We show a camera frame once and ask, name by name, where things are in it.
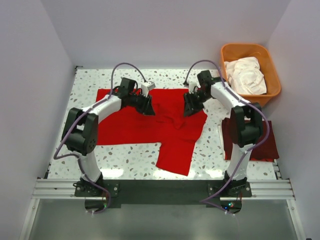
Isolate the dark red folded t shirt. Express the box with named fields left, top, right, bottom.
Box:
left=221, top=117, right=279, bottom=162

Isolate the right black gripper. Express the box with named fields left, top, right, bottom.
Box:
left=183, top=90, right=213, bottom=118

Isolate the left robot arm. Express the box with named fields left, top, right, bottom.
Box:
left=58, top=77, right=156, bottom=196

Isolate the orange plastic basket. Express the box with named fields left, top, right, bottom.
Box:
left=220, top=43, right=282, bottom=107

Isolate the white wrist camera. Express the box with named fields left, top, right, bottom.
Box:
left=141, top=81, right=156, bottom=94
left=184, top=81, right=198, bottom=94

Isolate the aluminium rail frame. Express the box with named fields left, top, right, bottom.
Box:
left=20, top=160, right=307, bottom=240

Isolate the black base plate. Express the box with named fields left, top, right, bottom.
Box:
left=74, top=178, right=252, bottom=210

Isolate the bright red t shirt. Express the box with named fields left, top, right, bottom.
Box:
left=97, top=89, right=207, bottom=176

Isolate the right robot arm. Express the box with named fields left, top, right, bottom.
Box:
left=183, top=70, right=264, bottom=197

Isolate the white folded t shirt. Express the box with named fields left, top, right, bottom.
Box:
left=217, top=124, right=226, bottom=159

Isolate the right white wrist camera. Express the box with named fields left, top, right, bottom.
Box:
left=184, top=81, right=198, bottom=94

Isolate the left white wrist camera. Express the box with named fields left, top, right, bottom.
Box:
left=141, top=81, right=156, bottom=94

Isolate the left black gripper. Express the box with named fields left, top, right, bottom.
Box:
left=128, top=91, right=155, bottom=116

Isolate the white crumpled t shirt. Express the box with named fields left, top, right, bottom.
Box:
left=224, top=56, right=267, bottom=95

